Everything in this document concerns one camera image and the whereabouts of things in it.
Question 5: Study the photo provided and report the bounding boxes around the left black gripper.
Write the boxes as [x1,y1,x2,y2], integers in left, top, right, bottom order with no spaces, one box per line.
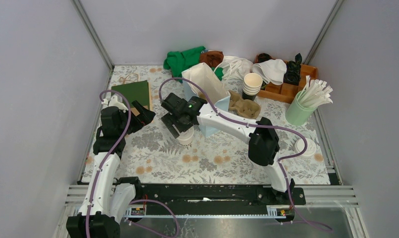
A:
[117,100,155,135]

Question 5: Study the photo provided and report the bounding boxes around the white paper coffee cup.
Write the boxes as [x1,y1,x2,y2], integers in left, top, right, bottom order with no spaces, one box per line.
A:
[176,127,194,145]

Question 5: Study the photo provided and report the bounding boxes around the light blue paper bag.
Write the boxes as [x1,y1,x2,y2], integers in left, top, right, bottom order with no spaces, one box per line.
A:
[181,63,230,137]

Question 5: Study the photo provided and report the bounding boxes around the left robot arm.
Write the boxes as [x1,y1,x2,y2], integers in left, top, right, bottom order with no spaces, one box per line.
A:
[66,94,155,238]

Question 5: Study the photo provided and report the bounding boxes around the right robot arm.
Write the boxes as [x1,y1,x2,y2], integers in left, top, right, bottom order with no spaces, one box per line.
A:
[161,93,295,204]

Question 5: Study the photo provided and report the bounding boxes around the green paper bag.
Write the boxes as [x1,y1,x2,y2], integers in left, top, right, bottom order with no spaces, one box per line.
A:
[111,80,153,116]

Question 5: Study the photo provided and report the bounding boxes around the green cloth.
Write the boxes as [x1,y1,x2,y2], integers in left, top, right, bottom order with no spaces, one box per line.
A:
[163,46,223,81]

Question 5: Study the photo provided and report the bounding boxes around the brown cloth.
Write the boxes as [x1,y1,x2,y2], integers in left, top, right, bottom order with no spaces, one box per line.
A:
[199,51,224,67]

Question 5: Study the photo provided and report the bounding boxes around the stack of paper cups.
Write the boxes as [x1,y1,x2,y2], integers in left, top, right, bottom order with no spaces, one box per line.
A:
[242,73,263,101]

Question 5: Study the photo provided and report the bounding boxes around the white cloth on tray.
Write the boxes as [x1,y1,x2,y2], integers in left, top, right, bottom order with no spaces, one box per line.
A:
[251,59,287,85]

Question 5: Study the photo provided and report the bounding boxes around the wooden compartment tray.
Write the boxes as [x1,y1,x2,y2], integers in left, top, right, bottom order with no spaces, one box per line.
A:
[257,64,319,104]

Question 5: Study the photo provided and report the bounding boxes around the green straw holder cup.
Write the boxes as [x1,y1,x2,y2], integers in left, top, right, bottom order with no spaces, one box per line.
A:
[285,91,316,126]

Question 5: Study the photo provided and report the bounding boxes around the black plastic bags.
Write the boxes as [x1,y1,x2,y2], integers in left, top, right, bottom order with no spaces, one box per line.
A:
[284,53,302,86]

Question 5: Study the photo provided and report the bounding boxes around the white cup lid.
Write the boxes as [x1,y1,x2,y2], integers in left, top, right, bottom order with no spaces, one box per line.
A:
[293,138,317,158]

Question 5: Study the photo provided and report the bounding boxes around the white wrapped straws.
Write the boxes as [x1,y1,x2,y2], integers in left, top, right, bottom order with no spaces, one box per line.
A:
[297,75,333,109]

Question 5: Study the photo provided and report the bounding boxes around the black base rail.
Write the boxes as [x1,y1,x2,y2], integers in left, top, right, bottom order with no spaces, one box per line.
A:
[115,177,306,217]

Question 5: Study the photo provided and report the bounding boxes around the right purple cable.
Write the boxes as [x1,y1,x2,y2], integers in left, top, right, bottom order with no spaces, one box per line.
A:
[158,77,335,235]

